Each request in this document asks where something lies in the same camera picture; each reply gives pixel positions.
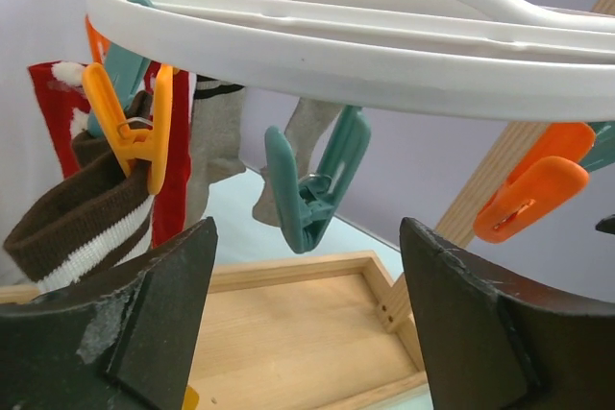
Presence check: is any orange clip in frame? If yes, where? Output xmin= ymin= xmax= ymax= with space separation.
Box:
xmin=473 ymin=122 xmax=596 ymax=244
xmin=85 ymin=15 xmax=111 ymax=64

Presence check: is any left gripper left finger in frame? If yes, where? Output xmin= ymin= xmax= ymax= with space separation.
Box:
xmin=1 ymin=218 xmax=218 ymax=409

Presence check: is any red patterned sock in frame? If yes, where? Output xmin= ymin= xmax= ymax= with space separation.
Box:
xmin=28 ymin=60 xmax=90 ymax=178

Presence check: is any white round clip hanger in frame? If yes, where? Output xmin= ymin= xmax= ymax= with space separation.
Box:
xmin=86 ymin=0 xmax=614 ymax=121

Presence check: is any grey striped sock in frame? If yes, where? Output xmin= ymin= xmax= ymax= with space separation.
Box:
xmin=184 ymin=75 xmax=246 ymax=228
xmin=252 ymin=96 xmax=345 ymax=229

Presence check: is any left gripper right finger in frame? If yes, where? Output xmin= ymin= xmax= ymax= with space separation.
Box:
xmin=400 ymin=218 xmax=614 ymax=409

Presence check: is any teal clip behind sock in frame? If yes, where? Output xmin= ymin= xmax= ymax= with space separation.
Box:
xmin=87 ymin=0 xmax=153 ymax=137

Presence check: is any orange clip far left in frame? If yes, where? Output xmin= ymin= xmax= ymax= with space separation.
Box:
xmin=85 ymin=15 xmax=111 ymax=64

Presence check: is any mustard brown striped sock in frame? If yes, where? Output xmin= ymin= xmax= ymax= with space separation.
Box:
xmin=2 ymin=90 xmax=160 ymax=294

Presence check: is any teal clip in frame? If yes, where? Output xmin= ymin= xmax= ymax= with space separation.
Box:
xmin=264 ymin=106 xmax=371 ymax=253
xmin=87 ymin=0 xmax=153 ymax=137
xmin=579 ymin=121 xmax=615 ymax=173

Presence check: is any yellow clip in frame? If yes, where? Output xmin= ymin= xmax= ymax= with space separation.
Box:
xmin=82 ymin=62 xmax=174 ymax=195

